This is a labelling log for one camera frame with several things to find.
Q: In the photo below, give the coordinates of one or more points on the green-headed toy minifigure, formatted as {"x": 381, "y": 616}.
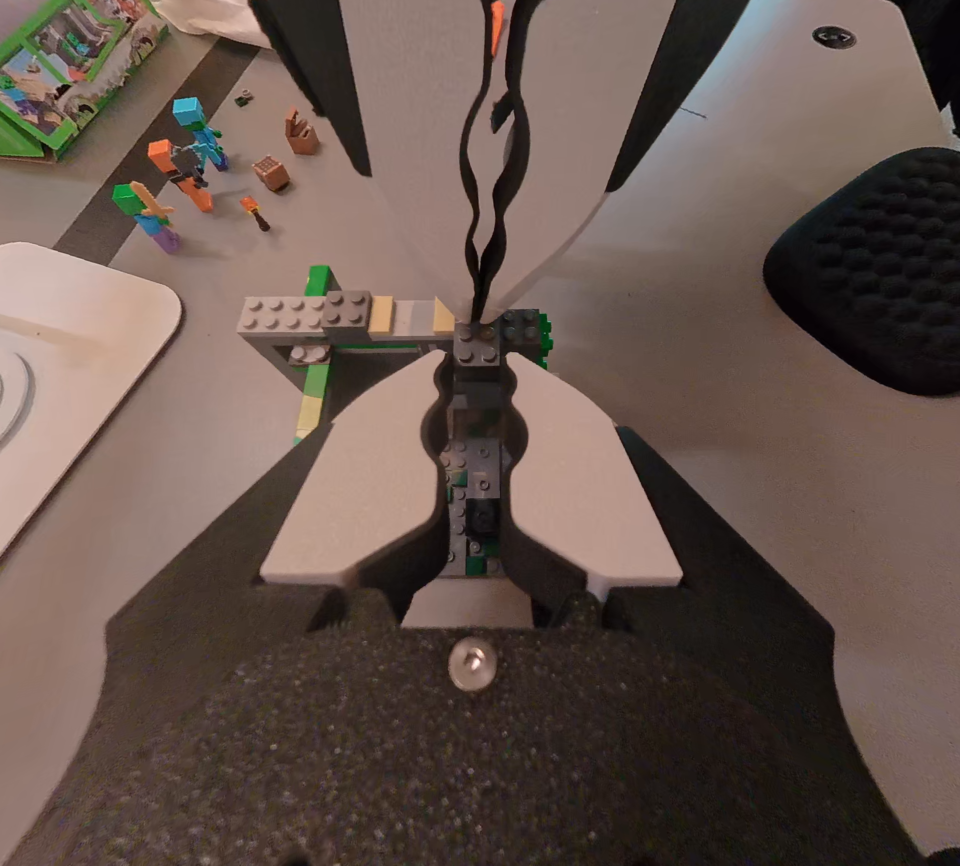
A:
{"x": 131, "y": 199}

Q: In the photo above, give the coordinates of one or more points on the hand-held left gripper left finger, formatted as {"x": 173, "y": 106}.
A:
{"x": 352, "y": 491}

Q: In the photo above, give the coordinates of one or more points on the brown toy crafting block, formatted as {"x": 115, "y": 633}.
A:
{"x": 271, "y": 174}

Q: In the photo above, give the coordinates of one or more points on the brown toy chest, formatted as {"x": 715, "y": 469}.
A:
{"x": 301, "y": 134}

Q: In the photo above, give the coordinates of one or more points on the grey green toy brick model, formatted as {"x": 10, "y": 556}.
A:
{"x": 300, "y": 314}

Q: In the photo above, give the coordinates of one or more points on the black oval desk button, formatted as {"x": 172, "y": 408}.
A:
{"x": 834, "y": 37}

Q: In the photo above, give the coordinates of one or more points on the orange toy minifigure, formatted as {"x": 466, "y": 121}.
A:
{"x": 161, "y": 157}

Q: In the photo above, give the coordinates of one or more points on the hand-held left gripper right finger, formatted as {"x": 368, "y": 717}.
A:
{"x": 592, "y": 498}

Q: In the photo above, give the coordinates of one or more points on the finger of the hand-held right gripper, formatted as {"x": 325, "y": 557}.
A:
{"x": 592, "y": 70}
{"x": 405, "y": 70}

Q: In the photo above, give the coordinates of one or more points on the cyan armoured toy minifigure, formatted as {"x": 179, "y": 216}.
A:
{"x": 201, "y": 134}

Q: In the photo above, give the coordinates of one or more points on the green toy set box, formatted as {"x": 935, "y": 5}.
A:
{"x": 75, "y": 55}

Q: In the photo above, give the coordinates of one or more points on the toy torch piece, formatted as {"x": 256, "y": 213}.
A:
{"x": 255, "y": 213}

